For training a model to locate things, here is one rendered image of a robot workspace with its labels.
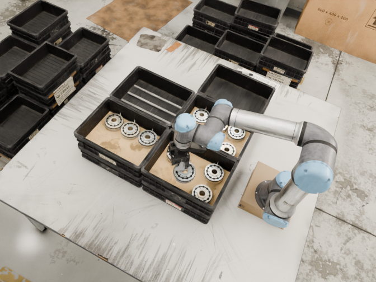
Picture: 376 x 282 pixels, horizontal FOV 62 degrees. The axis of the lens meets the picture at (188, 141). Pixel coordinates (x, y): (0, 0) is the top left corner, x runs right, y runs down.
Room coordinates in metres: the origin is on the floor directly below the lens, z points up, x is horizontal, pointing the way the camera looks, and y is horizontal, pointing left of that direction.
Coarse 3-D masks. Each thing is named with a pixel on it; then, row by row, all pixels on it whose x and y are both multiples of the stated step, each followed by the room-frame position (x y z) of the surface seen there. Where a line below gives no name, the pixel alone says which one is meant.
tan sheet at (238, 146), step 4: (196, 108) 1.22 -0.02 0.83; (192, 112) 1.18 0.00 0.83; (224, 132) 1.08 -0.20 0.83; (248, 136) 1.08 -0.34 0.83; (224, 140) 1.02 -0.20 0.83; (228, 140) 1.03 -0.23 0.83; (244, 140) 1.05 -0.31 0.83; (232, 144) 1.01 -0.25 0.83; (236, 144) 1.01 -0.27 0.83; (240, 144) 1.02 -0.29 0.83; (236, 148) 0.98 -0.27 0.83; (240, 148) 0.99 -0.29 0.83; (236, 152) 0.96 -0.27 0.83; (236, 156) 0.93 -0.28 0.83
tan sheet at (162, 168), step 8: (168, 144) 0.93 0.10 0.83; (160, 160) 0.82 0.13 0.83; (192, 160) 0.86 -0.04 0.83; (200, 160) 0.87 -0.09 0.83; (152, 168) 0.76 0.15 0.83; (160, 168) 0.77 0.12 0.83; (168, 168) 0.78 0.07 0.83; (200, 168) 0.82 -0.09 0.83; (160, 176) 0.73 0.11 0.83; (168, 176) 0.74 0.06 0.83; (200, 176) 0.77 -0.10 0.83; (224, 176) 0.80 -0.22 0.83; (176, 184) 0.70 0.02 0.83; (184, 184) 0.71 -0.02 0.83; (192, 184) 0.72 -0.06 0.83; (200, 184) 0.73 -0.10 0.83; (208, 184) 0.73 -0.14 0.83; (216, 184) 0.74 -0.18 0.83; (216, 192) 0.70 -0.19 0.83
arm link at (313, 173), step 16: (304, 144) 0.67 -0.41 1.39; (320, 144) 0.65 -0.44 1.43; (304, 160) 0.59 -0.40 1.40; (320, 160) 0.59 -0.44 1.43; (304, 176) 0.54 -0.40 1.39; (320, 176) 0.53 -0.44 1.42; (272, 192) 0.67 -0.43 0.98; (288, 192) 0.57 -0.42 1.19; (304, 192) 0.55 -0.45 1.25; (320, 192) 0.52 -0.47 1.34; (272, 208) 0.58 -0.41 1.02; (288, 208) 0.56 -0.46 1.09; (272, 224) 0.55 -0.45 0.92
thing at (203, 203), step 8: (160, 144) 0.85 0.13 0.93; (152, 152) 0.80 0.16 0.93; (216, 152) 0.87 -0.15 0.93; (232, 160) 0.84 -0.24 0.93; (232, 168) 0.79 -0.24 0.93; (152, 176) 0.67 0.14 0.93; (168, 184) 0.65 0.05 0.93; (224, 184) 0.70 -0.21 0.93; (184, 192) 0.62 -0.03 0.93; (192, 200) 0.60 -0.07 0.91; (200, 200) 0.59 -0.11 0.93; (216, 200) 0.61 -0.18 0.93; (208, 208) 0.57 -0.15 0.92
